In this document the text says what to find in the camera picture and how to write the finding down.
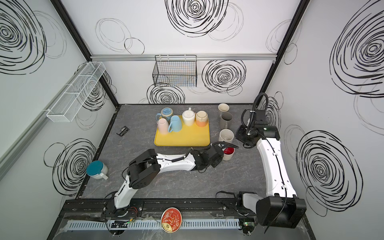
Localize pink mug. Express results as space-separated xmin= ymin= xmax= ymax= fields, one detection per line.
xmin=158 ymin=118 xmax=169 ymax=135

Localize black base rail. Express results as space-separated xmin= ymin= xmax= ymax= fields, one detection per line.
xmin=62 ymin=198 xmax=256 ymax=218

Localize small grey mug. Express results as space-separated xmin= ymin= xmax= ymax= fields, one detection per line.
xmin=218 ymin=103 xmax=230 ymax=116

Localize large grey-beige mug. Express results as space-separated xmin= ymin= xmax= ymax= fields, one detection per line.
xmin=219 ymin=112 xmax=233 ymax=130

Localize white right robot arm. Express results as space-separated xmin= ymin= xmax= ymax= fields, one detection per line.
xmin=235 ymin=110 xmax=307 ymax=229

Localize black snack bar wrapper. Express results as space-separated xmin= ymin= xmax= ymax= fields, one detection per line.
xmin=117 ymin=126 xmax=130 ymax=137

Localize grey slotted cable duct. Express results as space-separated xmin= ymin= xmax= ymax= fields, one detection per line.
xmin=63 ymin=219 xmax=241 ymax=231

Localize black corner frame post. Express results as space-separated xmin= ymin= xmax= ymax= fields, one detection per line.
xmin=259 ymin=1 xmax=310 ymax=94
xmin=50 ymin=0 xmax=120 ymax=109

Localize light blue mug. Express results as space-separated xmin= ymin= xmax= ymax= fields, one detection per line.
xmin=168 ymin=116 xmax=183 ymax=133

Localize black wire basket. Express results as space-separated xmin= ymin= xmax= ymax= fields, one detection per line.
xmin=152 ymin=60 xmax=198 ymax=87

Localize white ribbed mug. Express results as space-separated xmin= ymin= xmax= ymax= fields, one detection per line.
xmin=182 ymin=108 xmax=196 ymax=126

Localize aluminium wall rail back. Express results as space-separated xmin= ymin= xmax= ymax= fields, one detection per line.
xmin=91 ymin=53 xmax=277 ymax=62

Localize aluminium wall rail left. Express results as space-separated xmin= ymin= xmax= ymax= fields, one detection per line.
xmin=1 ymin=62 xmax=89 ymax=181

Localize cream mug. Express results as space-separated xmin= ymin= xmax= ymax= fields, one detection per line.
xmin=223 ymin=148 xmax=235 ymax=161

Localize blue butterfly mug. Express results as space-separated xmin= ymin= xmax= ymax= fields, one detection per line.
xmin=156 ymin=107 xmax=174 ymax=123

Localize yellow plastic tray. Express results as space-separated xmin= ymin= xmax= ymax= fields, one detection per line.
xmin=154 ymin=115 xmax=211 ymax=147

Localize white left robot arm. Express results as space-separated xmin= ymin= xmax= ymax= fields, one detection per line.
xmin=114 ymin=144 xmax=224 ymax=210

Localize white wire shelf basket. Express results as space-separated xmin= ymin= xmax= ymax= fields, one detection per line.
xmin=46 ymin=62 xmax=106 ymax=123

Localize speckled white mug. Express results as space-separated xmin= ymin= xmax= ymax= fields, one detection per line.
xmin=219 ymin=129 xmax=235 ymax=144

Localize black corner frame post right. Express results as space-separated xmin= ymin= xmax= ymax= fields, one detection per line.
xmin=259 ymin=1 xmax=310 ymax=94

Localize orange mug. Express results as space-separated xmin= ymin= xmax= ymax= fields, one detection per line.
xmin=196 ymin=111 xmax=209 ymax=127

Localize aluminium wall rail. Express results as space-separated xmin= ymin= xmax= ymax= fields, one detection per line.
xmin=1 ymin=62 xmax=89 ymax=181
xmin=91 ymin=53 xmax=277 ymax=62

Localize black corner frame post left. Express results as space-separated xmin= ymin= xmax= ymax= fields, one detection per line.
xmin=50 ymin=0 xmax=120 ymax=109

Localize teal capped white cylinder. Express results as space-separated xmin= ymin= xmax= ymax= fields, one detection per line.
xmin=86 ymin=161 xmax=109 ymax=180

